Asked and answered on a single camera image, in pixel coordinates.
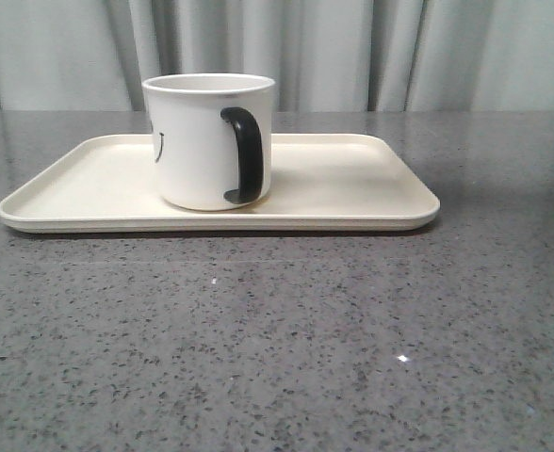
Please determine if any white smiley mug black handle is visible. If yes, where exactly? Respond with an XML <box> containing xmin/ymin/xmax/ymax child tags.
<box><xmin>142</xmin><ymin>73</ymin><xmax>275</xmax><ymax>211</ymax></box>

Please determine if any cream rectangular plastic tray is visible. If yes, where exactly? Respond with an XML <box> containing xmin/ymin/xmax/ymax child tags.
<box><xmin>0</xmin><ymin>134</ymin><xmax>440</xmax><ymax>234</ymax></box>

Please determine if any grey pleated curtain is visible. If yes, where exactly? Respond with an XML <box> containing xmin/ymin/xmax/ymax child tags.
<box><xmin>0</xmin><ymin>1</ymin><xmax>554</xmax><ymax>112</ymax></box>

